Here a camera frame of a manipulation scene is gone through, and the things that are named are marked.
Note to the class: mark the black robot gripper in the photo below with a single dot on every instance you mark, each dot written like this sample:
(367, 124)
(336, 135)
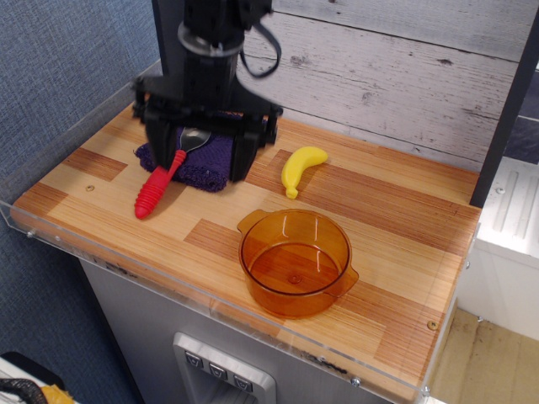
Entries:
(209, 96)

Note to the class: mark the orange transparent plastic pot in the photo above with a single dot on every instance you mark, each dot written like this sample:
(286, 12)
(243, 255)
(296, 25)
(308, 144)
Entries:
(297, 263)

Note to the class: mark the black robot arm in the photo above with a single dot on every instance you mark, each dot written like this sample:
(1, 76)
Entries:
(217, 14)

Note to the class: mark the yellow toy banana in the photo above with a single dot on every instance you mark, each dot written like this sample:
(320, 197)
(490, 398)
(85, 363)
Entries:
(299, 161)

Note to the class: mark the purple folded towel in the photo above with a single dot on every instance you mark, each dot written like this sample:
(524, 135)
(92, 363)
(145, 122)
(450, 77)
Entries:
(207, 167)

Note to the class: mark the grey toy fridge cabinet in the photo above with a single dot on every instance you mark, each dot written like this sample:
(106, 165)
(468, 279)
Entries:
(144, 322)

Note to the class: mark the silver dispenser button panel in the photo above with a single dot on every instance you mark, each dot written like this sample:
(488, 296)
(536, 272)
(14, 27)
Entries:
(213, 376)

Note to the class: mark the yellow black object corner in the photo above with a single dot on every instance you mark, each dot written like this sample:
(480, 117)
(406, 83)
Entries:
(28, 391)

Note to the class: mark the white ribbed appliance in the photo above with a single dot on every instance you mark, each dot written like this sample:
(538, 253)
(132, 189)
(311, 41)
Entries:
(499, 282)

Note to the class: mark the red handled metal spoon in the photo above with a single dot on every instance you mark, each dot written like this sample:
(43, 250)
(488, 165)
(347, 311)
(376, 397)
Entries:
(154, 188)

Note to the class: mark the black vertical post right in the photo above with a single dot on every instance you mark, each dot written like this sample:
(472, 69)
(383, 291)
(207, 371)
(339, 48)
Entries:
(512, 105)

